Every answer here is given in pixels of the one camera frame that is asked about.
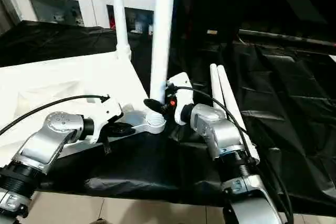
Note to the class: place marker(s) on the white plastic table top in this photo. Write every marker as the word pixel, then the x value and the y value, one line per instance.
pixel 68 87

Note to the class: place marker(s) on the white plastic table leg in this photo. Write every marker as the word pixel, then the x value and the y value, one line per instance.
pixel 119 14
pixel 216 90
pixel 161 35
pixel 233 108

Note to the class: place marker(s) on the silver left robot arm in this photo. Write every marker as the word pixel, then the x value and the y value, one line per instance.
pixel 47 142

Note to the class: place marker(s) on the small yellow label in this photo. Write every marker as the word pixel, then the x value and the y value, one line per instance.
pixel 212 32

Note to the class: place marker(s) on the red bottle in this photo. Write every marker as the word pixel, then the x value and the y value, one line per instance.
pixel 112 23

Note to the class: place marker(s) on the black table mat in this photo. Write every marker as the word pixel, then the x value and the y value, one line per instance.
pixel 294 108

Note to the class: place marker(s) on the silver metal rod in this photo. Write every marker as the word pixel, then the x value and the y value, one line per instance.
pixel 289 36

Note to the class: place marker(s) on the grey curtain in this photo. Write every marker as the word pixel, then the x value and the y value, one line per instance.
pixel 6 3

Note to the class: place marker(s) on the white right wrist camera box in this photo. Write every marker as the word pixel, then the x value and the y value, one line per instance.
pixel 181 95

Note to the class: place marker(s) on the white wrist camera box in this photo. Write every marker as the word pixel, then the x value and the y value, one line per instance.
pixel 107 111
pixel 181 95

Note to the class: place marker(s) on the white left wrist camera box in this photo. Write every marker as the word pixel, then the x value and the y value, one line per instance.
pixel 107 111

